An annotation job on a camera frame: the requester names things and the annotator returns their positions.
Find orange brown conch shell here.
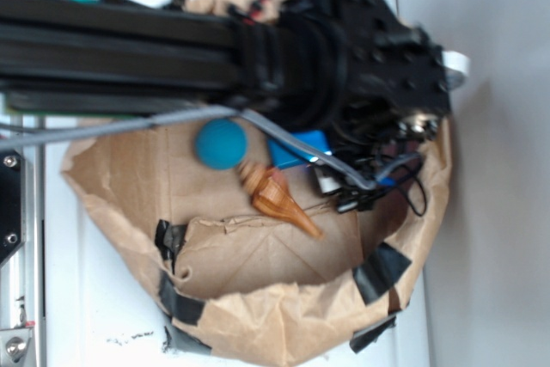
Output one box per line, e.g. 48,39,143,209
237,161,324,240

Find blue dimpled ball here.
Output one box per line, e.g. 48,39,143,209
194,119,248,170

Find brown paper bag bin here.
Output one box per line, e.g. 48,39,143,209
59,0,452,367

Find blue rectangular block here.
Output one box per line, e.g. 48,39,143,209
267,130,333,169

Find grey braided cable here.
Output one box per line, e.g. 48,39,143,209
0,107,425,192

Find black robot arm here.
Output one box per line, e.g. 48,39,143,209
1,0,451,144

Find thin black wire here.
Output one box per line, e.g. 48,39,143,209
373,164,429,217

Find aluminium frame rail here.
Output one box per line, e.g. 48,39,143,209
1,114,46,366

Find black mounting plate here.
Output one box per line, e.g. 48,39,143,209
0,149,25,266

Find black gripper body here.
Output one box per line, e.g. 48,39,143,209
278,0,464,144

